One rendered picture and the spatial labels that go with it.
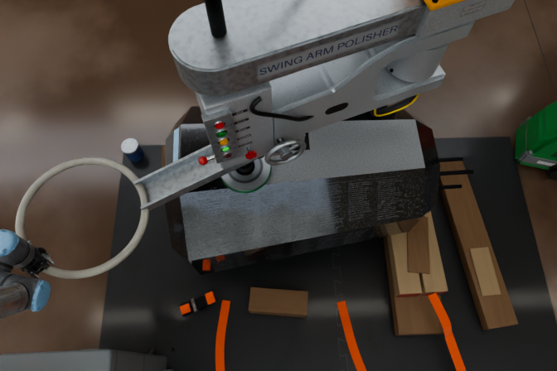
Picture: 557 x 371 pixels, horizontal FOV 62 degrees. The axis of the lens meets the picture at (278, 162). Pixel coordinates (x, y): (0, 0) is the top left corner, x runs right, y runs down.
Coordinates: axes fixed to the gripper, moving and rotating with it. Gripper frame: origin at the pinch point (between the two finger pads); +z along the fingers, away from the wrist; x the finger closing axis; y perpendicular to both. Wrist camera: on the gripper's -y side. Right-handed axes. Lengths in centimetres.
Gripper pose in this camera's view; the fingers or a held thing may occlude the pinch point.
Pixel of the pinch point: (41, 263)
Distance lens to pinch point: 201.3
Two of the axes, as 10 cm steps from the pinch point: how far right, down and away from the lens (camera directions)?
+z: -0.6, 4.2, 9.0
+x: 6.3, -6.9, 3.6
